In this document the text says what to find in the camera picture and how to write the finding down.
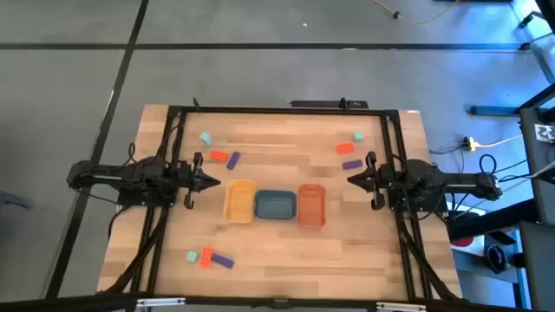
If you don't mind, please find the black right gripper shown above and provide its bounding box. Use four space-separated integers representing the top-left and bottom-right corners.
346 151 394 211

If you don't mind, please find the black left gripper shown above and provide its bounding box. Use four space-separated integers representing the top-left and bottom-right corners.
175 152 221 210

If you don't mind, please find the yellow plastic bin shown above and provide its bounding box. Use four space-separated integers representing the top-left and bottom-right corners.
222 179 258 224

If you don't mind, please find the orange plastic bin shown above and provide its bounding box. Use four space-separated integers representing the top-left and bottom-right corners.
297 183 327 229

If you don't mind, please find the blue plastic bin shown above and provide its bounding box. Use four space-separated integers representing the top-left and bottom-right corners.
253 189 298 221

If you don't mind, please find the blue metal bar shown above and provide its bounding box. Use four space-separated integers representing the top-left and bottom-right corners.
470 105 521 117

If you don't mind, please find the black round object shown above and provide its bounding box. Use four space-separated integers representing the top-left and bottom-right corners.
487 244 508 274

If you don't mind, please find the black cabinet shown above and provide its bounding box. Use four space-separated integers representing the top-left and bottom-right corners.
519 106 555 312

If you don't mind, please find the black white fiducial tag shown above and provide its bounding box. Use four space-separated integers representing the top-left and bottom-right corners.
533 123 555 144

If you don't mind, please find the grey chair leg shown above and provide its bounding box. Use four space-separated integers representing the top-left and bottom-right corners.
0 190 31 210

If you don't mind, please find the metal stand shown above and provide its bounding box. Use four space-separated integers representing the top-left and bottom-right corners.
515 0 555 84

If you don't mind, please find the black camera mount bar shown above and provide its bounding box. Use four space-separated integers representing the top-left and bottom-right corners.
290 98 369 110

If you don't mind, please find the black cable bundle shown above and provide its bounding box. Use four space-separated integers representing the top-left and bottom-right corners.
395 211 461 301
98 206 171 296

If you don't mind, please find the black aluminium table frame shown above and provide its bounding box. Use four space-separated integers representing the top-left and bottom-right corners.
97 97 463 312

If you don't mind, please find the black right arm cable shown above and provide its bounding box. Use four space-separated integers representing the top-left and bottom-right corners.
478 153 499 175

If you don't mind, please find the silver metal bracket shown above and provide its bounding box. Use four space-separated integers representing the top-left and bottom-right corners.
375 302 427 312
136 296 186 309

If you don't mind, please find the white cable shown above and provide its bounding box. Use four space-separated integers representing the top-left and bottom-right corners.
475 133 524 149

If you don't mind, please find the yellow cable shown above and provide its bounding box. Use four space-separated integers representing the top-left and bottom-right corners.
370 0 460 25

